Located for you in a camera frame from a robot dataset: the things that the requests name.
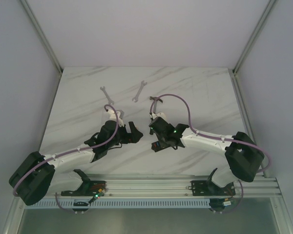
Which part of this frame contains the left silver wrench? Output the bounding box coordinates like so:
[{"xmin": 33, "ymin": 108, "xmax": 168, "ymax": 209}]
[{"xmin": 100, "ymin": 86, "xmax": 114, "ymax": 105}]

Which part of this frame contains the aluminium frame post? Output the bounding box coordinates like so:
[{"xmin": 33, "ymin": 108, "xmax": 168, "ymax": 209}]
[
  {"xmin": 20, "ymin": 0, "xmax": 63, "ymax": 74},
  {"xmin": 232, "ymin": 0, "xmax": 278, "ymax": 75}
]

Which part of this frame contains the black handled claw hammer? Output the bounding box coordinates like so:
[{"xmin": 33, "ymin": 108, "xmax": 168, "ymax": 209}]
[{"xmin": 149, "ymin": 96, "xmax": 163, "ymax": 114}]

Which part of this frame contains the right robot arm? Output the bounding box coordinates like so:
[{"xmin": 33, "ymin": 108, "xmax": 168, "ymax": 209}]
[{"xmin": 149, "ymin": 117, "xmax": 264, "ymax": 196}]

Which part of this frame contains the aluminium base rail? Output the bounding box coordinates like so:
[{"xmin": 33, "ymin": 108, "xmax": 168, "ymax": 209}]
[{"xmin": 16, "ymin": 173, "xmax": 282, "ymax": 197}]

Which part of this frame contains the grey slotted cable duct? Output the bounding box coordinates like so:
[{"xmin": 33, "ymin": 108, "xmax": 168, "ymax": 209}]
[{"xmin": 25, "ymin": 197, "xmax": 210, "ymax": 210}]

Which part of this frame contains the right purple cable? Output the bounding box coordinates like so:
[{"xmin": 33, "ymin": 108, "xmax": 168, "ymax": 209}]
[{"xmin": 149, "ymin": 94, "xmax": 272, "ymax": 215}]

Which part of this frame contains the purple cable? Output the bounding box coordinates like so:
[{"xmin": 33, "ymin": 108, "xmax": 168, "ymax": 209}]
[
  {"xmin": 12, "ymin": 104, "xmax": 118, "ymax": 215},
  {"xmin": 149, "ymin": 94, "xmax": 272, "ymax": 215}
]

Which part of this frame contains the left aluminium frame post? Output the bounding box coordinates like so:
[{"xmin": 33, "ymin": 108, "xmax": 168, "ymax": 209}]
[{"xmin": 20, "ymin": 0, "xmax": 63, "ymax": 74}]

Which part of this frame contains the clear fuse box lid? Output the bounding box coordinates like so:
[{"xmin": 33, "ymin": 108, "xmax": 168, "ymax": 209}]
[{"xmin": 101, "ymin": 110, "xmax": 110, "ymax": 125}]

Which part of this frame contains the right silver wrench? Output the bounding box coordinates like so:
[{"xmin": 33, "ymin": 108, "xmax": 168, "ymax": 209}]
[{"xmin": 132, "ymin": 80, "xmax": 147, "ymax": 102}]

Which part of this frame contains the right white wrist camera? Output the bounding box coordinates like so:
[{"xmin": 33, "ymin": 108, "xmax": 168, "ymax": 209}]
[{"xmin": 150, "ymin": 112, "xmax": 167, "ymax": 121}]

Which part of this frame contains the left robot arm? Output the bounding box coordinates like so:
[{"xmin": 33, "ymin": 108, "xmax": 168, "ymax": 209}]
[{"xmin": 9, "ymin": 120, "xmax": 143, "ymax": 205}]

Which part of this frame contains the right aluminium frame post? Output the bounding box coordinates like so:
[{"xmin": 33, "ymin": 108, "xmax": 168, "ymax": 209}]
[{"xmin": 232, "ymin": 0, "xmax": 278, "ymax": 75}]

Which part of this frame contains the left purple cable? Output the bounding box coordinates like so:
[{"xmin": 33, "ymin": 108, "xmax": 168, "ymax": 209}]
[{"xmin": 12, "ymin": 104, "xmax": 118, "ymax": 215}]

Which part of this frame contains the silver wrench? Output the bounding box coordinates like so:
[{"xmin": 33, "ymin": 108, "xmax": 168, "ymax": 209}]
[
  {"xmin": 100, "ymin": 86, "xmax": 114, "ymax": 105},
  {"xmin": 132, "ymin": 80, "xmax": 147, "ymax": 102}
]

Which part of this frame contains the black fuse box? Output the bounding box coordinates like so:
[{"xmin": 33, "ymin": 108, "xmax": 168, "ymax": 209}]
[{"xmin": 151, "ymin": 141, "xmax": 170, "ymax": 152}]

